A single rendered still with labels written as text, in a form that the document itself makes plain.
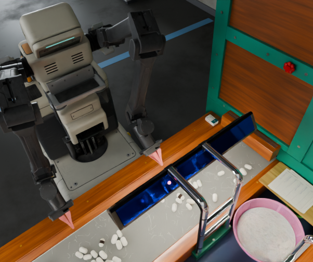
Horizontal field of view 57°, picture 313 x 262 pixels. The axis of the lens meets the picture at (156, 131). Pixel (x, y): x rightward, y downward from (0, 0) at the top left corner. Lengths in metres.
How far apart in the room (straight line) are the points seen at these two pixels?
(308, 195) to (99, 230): 0.88
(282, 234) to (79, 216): 0.83
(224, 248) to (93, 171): 1.06
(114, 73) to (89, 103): 1.67
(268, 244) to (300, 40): 0.76
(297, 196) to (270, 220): 0.15
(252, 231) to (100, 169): 1.11
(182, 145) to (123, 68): 1.92
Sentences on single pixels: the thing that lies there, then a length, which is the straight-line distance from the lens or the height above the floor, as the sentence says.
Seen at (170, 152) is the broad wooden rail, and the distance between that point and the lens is 1.39.
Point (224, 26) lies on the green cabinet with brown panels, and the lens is 1.28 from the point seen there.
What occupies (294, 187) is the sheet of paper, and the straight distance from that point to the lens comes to 1.36.
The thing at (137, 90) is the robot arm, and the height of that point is 1.19.
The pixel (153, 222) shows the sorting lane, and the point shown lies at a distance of 1.25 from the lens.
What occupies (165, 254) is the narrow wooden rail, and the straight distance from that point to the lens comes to 1.17.
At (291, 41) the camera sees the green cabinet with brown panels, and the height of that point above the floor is 1.32.
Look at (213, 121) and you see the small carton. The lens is 1.50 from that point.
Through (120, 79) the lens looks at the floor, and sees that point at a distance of 3.07.
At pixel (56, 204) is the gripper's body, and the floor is 0.91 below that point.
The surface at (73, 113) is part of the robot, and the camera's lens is 1.53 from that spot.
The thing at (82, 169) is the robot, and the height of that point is 0.28.
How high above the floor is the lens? 1.88
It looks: 49 degrees down
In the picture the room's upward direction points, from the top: 5 degrees counter-clockwise
